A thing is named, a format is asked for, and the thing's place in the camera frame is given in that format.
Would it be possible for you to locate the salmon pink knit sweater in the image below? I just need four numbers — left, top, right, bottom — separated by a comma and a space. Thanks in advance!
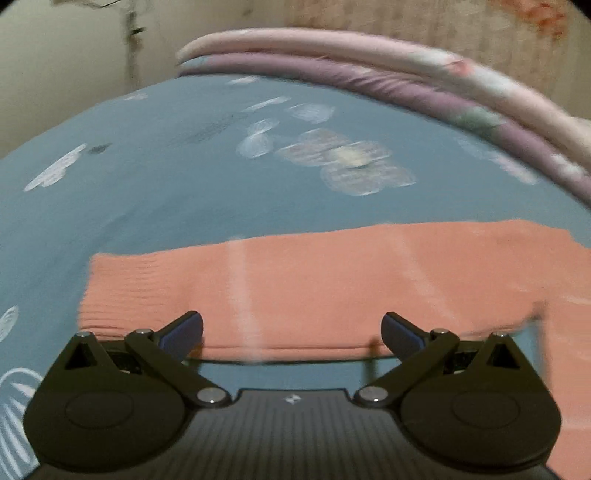
76, 219, 591, 480

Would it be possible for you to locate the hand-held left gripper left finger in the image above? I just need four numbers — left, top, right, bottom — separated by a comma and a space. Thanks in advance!
62, 310, 232, 409

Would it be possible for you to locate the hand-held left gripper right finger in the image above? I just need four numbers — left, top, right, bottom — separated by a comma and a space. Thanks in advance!
352, 311, 528, 409

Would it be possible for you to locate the pink floral folded quilt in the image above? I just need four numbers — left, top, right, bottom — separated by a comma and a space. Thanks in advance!
175, 27, 591, 174

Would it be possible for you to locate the beige patterned curtain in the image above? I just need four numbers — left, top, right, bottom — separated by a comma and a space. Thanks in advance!
281, 0, 591, 123

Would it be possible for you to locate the purple floral folded quilt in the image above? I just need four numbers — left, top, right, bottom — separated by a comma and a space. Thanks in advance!
178, 52, 591, 206

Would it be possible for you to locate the blue floral bed sheet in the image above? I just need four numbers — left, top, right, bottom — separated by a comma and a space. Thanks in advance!
0, 69, 591, 480

